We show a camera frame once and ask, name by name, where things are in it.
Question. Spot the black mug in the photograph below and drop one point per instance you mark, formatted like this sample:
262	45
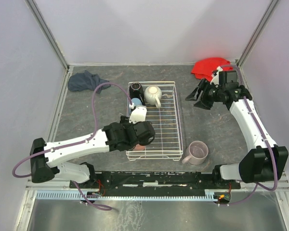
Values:
136	91

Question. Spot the pink plastic cup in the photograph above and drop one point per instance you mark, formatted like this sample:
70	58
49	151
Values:
139	148

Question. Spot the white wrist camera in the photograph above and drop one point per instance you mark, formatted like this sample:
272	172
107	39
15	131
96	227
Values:
138	113
215	73

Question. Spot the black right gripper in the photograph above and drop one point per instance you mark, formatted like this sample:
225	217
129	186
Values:
206	94

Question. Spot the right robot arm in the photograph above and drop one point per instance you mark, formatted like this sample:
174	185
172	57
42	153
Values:
265	160

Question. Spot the blue plastic cup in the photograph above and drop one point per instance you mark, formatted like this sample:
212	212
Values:
136	102

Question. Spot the red cloth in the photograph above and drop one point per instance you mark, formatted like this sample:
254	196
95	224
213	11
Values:
203	69

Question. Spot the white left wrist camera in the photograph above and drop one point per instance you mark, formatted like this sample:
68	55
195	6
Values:
138	113

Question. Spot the lilac ceramic mug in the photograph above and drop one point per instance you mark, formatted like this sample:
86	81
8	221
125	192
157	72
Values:
196	153

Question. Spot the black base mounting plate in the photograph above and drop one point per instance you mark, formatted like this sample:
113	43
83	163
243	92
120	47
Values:
123	183

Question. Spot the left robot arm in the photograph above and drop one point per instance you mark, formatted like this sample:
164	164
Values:
51	160

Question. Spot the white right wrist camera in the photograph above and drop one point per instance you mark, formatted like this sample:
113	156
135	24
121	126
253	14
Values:
215	73

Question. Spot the cream ceramic mug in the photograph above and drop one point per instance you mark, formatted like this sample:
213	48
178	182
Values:
153	95

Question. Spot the dark blue cloth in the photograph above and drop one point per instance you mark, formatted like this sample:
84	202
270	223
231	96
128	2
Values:
84	81

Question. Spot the white slotted cable duct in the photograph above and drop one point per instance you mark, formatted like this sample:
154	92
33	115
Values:
74	195

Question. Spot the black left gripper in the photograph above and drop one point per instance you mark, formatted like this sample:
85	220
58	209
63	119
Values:
146	135

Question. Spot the white wire dish rack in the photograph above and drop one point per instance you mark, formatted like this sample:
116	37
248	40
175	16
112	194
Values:
168	143

